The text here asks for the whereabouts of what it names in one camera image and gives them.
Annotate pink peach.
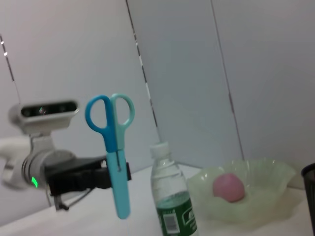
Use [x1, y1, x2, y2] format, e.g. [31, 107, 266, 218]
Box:
[212, 172, 246, 203]

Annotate black mesh pen cup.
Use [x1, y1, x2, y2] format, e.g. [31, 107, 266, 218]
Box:
[300, 162, 315, 236]

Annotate clear green-label water bottle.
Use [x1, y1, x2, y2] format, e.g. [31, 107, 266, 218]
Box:
[149, 141, 199, 236]

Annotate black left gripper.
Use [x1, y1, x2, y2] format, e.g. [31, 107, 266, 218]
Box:
[45, 156, 132, 197]

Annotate blue teal scissors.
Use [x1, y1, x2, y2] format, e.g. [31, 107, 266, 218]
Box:
[85, 93, 135, 220]

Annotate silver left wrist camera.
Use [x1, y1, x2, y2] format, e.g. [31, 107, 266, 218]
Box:
[8, 99, 81, 135]

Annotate left gripper cable with plug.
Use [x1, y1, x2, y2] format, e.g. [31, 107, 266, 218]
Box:
[46, 186, 95, 212]

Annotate translucent green fruit plate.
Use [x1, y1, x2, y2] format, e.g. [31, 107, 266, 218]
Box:
[188, 158, 305, 231]

